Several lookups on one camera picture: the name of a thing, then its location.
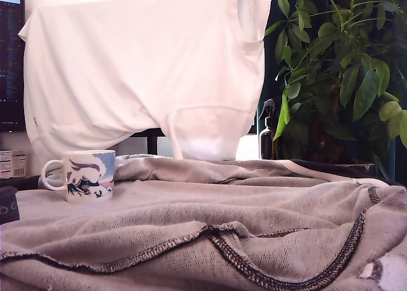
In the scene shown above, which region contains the black spray bottle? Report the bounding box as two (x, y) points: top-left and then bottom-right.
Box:
(258, 98), (281, 160)

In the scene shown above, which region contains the grey knitted cloth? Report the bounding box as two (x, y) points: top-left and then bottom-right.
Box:
(0, 157), (407, 291)

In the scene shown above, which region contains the white box with barcode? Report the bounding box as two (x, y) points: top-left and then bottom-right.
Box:
(0, 149), (27, 179)

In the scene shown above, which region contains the white mug with blue print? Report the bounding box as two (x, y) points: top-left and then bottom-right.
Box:
(41, 149), (116, 204)

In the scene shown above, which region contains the white t-shirt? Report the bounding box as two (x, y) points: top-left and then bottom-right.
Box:
(17, 0), (275, 161)

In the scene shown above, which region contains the black monitor stand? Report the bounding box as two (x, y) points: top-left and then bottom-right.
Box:
(130, 128), (164, 156)

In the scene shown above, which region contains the black computer monitor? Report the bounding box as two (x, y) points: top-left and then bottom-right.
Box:
(0, 0), (27, 133)

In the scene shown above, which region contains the green leafy houseplant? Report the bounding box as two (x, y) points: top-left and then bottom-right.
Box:
(264, 0), (407, 177)

